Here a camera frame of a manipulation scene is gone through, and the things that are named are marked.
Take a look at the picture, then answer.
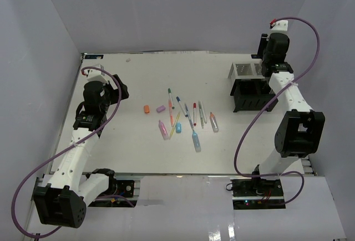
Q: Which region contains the right blue table label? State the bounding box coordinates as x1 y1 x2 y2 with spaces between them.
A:
251 54 260 59

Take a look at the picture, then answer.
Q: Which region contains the blue capped marker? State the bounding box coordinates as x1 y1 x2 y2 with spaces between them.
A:
176 96 188 117

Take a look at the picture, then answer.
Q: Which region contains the pink stubby highlighter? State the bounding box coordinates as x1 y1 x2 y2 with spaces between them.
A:
158 120 169 140

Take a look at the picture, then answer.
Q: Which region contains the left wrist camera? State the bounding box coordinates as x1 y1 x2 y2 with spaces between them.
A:
82 64 108 84

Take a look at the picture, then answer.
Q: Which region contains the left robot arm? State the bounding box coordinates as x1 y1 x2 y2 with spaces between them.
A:
33 75 129 228

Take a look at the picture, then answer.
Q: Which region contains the green capped marker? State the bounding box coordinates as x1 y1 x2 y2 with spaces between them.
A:
168 88 175 109

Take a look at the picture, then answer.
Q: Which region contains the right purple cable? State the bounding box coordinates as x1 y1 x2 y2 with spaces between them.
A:
234 16 322 206

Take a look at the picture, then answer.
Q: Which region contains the orange stubby highlighter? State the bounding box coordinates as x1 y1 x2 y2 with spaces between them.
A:
210 112 219 133

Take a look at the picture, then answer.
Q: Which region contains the blue highlighter cap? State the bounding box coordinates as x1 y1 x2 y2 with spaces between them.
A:
175 122 182 133

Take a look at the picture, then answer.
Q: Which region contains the left blue table label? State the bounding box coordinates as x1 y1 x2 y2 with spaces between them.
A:
84 54 104 60

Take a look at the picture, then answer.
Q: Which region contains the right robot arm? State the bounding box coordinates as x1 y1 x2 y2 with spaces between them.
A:
250 33 325 196

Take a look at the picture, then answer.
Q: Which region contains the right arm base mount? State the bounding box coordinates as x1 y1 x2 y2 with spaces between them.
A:
225 178 286 211

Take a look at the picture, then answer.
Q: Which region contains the red capped marker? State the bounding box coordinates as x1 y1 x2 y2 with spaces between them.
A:
193 102 197 126

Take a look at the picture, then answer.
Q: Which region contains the blue table label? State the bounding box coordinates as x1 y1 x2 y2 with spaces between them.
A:
84 54 104 60
251 54 260 59

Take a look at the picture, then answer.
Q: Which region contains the white mesh organizer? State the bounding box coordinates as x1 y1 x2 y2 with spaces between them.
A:
228 63 264 81

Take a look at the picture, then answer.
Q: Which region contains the purple highlighter cap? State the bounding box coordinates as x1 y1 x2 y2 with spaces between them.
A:
156 105 166 113

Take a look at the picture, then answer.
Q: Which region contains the blue stubby highlighter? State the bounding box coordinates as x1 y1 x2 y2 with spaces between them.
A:
192 131 201 152

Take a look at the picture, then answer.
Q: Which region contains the orange highlighter cap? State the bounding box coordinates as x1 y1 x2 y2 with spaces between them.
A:
144 105 150 114

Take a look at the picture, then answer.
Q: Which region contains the black mesh organizer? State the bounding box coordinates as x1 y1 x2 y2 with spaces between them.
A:
230 79 276 112

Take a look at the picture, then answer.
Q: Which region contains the yellow slim highlighter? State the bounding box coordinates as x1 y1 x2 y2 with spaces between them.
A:
169 111 181 139

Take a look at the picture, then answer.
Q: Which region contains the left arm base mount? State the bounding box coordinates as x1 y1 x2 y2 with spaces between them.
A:
89 180 140 208

